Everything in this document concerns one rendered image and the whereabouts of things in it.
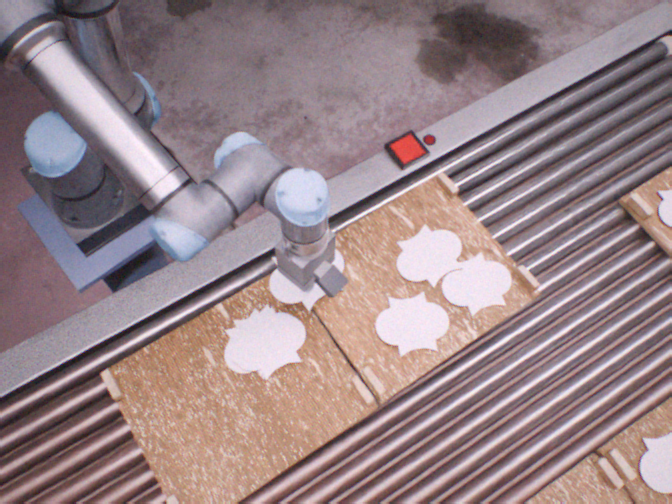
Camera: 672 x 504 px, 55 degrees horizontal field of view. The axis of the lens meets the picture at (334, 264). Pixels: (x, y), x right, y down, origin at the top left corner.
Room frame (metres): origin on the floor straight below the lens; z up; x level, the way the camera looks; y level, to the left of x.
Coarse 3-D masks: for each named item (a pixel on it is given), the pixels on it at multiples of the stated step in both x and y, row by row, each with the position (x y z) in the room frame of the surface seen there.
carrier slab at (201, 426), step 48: (192, 336) 0.38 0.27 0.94; (144, 384) 0.28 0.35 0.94; (192, 384) 0.28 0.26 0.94; (240, 384) 0.29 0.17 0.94; (288, 384) 0.29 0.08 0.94; (336, 384) 0.30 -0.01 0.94; (144, 432) 0.19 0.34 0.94; (192, 432) 0.19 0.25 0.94; (240, 432) 0.20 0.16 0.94; (288, 432) 0.20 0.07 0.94; (336, 432) 0.20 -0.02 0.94; (192, 480) 0.11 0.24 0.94; (240, 480) 0.11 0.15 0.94
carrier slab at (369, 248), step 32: (416, 192) 0.73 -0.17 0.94; (352, 224) 0.65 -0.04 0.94; (384, 224) 0.65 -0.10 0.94; (416, 224) 0.65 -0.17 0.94; (448, 224) 0.66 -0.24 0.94; (480, 224) 0.66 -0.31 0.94; (352, 256) 0.57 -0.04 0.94; (384, 256) 0.57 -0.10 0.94; (352, 288) 0.50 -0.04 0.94; (384, 288) 0.50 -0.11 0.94; (416, 288) 0.50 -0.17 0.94; (512, 288) 0.51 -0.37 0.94; (352, 320) 0.43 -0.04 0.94; (480, 320) 0.44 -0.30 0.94; (352, 352) 0.36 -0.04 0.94; (384, 352) 0.36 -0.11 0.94; (416, 352) 0.37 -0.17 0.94; (448, 352) 0.37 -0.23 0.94; (384, 384) 0.30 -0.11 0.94
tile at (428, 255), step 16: (416, 240) 0.61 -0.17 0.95; (432, 240) 0.61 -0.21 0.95; (448, 240) 0.61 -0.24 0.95; (400, 256) 0.57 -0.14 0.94; (416, 256) 0.57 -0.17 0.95; (432, 256) 0.57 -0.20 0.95; (448, 256) 0.57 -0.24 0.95; (400, 272) 0.53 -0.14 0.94; (416, 272) 0.54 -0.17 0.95; (432, 272) 0.54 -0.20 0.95; (448, 272) 0.54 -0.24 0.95
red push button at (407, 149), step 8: (408, 136) 0.89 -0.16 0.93; (392, 144) 0.86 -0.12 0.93; (400, 144) 0.86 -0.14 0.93; (408, 144) 0.87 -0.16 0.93; (416, 144) 0.87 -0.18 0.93; (400, 152) 0.84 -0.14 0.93; (408, 152) 0.84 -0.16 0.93; (416, 152) 0.84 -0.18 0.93; (424, 152) 0.85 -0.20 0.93; (400, 160) 0.82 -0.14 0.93; (408, 160) 0.82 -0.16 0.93
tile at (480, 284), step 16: (480, 256) 0.58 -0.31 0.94; (464, 272) 0.54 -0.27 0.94; (480, 272) 0.54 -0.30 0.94; (496, 272) 0.54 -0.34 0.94; (448, 288) 0.50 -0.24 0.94; (464, 288) 0.51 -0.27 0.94; (480, 288) 0.51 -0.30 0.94; (496, 288) 0.51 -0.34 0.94; (464, 304) 0.47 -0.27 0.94; (480, 304) 0.47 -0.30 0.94; (496, 304) 0.47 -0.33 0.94
